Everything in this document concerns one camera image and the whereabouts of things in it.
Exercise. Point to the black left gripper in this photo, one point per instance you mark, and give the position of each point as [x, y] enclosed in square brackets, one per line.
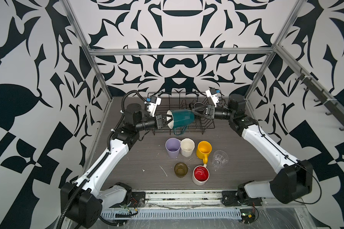
[157, 121]

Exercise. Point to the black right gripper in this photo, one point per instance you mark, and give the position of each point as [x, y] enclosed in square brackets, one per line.
[211, 112]

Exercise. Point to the green mug cream inside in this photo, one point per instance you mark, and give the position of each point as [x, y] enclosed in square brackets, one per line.
[182, 119]

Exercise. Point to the black mug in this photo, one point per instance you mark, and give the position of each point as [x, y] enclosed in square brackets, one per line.
[197, 107]

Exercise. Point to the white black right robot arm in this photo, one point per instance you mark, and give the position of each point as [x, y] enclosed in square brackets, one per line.
[294, 178]

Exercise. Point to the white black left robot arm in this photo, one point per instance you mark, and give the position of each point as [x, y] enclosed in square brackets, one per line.
[83, 200]

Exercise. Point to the lilac cup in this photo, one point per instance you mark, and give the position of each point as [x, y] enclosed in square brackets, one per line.
[173, 146]

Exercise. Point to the cream white cup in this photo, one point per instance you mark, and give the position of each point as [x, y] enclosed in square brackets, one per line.
[187, 147]

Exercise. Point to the yellow mug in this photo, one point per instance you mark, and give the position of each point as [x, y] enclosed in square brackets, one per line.
[203, 151]

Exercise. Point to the clear glass cup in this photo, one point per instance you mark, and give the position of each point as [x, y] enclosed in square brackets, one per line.
[220, 159]

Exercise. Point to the olive glass cup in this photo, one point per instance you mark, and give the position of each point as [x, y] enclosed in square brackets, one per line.
[181, 169]

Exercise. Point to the white mug red inside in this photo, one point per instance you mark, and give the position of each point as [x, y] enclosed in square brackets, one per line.
[200, 175]

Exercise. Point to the black wire dish rack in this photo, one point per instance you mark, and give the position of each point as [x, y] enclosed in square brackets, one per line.
[180, 100]

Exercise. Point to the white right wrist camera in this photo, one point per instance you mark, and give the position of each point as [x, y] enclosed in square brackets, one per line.
[212, 96]

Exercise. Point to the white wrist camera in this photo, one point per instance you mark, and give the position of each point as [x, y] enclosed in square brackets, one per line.
[152, 103]
[212, 96]

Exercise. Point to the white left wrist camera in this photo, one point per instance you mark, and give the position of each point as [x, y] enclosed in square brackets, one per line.
[152, 103]

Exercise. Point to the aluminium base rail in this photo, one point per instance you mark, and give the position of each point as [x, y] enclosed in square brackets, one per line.
[199, 198]

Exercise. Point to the white slotted cable duct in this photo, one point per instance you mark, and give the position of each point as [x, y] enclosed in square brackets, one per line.
[145, 214]

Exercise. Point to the grey wall hook rail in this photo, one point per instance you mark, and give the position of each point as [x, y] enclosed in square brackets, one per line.
[322, 97]

